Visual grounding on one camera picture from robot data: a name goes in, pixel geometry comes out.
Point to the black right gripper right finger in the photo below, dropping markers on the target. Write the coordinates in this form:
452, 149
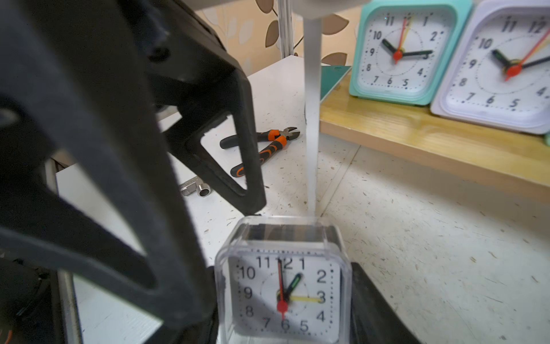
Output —
372, 319

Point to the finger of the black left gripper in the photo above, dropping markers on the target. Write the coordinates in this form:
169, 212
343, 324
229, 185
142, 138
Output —
188, 67

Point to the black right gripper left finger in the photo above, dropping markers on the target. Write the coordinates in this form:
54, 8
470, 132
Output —
86, 182

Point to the clear square alarm clock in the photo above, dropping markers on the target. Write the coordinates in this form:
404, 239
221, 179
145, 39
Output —
284, 279

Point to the teal square alarm clock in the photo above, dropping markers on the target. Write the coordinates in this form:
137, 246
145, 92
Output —
403, 48

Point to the white square alarm clock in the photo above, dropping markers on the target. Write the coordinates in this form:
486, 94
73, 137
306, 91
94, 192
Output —
499, 73

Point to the wooden two-tier shelf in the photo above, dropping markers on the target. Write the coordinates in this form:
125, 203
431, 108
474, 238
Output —
516, 163

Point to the metal pipe fitting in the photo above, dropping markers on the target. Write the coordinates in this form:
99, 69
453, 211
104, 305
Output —
195, 185

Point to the green plastic case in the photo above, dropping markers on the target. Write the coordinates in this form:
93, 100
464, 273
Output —
331, 76

